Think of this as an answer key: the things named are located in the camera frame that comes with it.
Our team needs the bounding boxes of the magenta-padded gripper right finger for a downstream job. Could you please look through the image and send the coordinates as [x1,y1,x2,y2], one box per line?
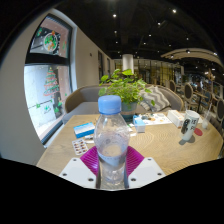
[125,145,167,190]

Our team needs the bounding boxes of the grey curved sofa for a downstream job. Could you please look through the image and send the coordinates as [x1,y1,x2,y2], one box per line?
[61,84,184,124]

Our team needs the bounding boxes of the white tissue pack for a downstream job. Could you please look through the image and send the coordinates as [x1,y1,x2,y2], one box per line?
[166,109,186,128]

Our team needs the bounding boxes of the clear blue-capped water bottle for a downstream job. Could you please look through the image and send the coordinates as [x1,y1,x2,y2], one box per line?
[93,94,131,191]

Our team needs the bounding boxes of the green potted plant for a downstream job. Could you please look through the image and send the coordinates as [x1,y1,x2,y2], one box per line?
[98,68,156,122]

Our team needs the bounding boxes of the white round pillar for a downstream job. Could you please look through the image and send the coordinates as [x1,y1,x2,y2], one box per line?
[121,53,135,74]

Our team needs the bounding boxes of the group of ceiling spotlights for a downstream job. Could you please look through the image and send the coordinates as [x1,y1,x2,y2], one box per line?
[109,8,218,56]

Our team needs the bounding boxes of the group of oval-back dining chairs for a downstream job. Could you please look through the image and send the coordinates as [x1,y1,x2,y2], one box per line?
[168,78,224,124]

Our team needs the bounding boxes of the grey white chevron cushion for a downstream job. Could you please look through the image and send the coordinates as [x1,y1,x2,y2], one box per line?
[139,85,171,112]

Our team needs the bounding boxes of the small light blue box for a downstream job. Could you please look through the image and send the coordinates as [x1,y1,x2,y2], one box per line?
[132,114,147,133]

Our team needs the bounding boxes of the open colourful magazine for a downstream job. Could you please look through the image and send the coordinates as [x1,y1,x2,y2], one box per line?
[139,112,173,126]

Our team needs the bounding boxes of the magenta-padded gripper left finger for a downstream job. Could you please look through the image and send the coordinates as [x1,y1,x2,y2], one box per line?
[58,145,101,190]

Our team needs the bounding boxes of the blue and white box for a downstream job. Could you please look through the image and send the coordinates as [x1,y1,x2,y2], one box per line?
[73,121,96,139]

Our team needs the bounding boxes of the pill blister pack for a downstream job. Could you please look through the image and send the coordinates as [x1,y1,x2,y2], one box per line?
[71,138,89,156]

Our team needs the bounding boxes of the window with festive decals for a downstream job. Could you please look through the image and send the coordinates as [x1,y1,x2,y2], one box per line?
[23,13,78,144]

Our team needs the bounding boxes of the white mug with black handle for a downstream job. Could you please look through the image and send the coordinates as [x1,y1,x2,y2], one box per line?
[179,109,200,142]

